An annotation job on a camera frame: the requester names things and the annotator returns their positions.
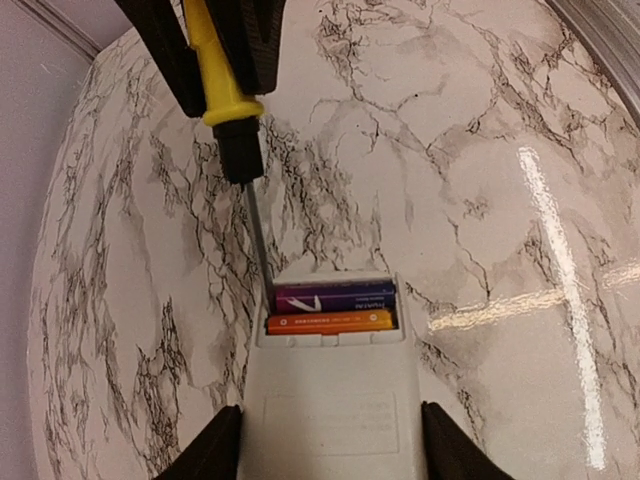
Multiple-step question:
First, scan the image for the aluminium frame post right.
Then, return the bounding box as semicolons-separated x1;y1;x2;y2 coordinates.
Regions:
11;0;101;63

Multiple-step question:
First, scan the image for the aluminium front rail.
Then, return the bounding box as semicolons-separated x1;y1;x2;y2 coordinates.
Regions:
547;0;639;126

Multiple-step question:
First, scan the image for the white remote control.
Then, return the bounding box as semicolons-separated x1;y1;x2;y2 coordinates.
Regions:
237;270;428;479

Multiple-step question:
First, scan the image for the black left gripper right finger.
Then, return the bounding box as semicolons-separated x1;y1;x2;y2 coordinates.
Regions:
421;401;513;480

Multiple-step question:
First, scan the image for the orange battery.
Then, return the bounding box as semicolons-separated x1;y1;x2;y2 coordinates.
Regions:
266;309;395;335

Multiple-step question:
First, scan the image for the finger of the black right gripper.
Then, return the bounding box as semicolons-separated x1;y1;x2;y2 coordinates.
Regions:
209;0;285;95
115;0;206;118

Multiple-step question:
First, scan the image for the purple battery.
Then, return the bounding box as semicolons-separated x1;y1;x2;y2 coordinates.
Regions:
275;280;396;314

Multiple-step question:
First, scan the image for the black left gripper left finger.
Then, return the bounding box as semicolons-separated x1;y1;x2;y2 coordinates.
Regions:
158;405;242;480

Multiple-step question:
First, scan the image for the yellow handled screwdriver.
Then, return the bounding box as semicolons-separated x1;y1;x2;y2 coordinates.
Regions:
183;1;274;312

